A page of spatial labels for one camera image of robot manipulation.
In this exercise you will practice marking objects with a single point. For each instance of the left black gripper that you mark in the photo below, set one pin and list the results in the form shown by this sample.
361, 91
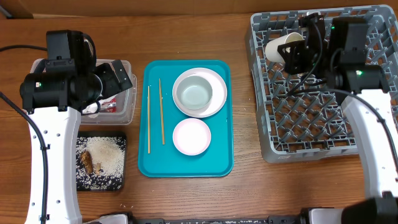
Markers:
112, 86

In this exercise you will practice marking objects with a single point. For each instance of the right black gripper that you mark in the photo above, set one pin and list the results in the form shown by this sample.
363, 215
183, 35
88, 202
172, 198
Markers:
290, 56

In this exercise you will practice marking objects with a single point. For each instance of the red snack wrapper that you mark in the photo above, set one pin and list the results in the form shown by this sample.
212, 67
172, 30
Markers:
109, 106

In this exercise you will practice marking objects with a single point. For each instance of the white napkin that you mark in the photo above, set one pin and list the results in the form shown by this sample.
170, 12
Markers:
93, 108

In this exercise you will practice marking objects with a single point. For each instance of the white cup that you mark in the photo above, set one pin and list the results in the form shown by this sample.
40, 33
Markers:
272, 46

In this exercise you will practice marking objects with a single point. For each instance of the white rice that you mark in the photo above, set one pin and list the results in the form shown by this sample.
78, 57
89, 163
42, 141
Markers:
107, 155

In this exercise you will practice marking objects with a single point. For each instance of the small white dish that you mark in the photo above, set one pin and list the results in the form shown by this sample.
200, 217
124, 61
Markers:
191, 136

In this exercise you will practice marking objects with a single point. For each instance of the brown food scrap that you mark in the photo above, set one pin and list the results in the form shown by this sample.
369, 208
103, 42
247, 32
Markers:
86, 160

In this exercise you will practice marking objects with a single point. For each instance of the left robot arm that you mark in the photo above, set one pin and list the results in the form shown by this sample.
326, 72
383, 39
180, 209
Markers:
53, 196

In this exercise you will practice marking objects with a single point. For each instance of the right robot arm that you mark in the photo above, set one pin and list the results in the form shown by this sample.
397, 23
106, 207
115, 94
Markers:
362, 91

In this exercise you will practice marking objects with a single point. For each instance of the clear plastic bin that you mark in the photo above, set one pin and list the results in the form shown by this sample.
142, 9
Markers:
124, 105

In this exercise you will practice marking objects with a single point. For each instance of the grey dish rack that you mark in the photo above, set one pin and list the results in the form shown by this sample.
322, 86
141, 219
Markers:
298, 121

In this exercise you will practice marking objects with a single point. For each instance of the black plastic tray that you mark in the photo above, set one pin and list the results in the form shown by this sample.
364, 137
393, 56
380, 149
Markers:
102, 183

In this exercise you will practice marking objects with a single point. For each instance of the pale green bowl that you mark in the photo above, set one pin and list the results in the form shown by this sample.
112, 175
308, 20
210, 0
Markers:
194, 92

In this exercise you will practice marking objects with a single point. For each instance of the large white plate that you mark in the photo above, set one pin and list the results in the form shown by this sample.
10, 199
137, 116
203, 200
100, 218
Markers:
220, 92

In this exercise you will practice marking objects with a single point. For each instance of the teal plastic tray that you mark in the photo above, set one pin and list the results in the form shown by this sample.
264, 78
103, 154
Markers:
166, 160

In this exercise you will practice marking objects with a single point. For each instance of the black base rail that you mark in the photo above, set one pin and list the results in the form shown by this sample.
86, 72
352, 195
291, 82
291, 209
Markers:
129, 218

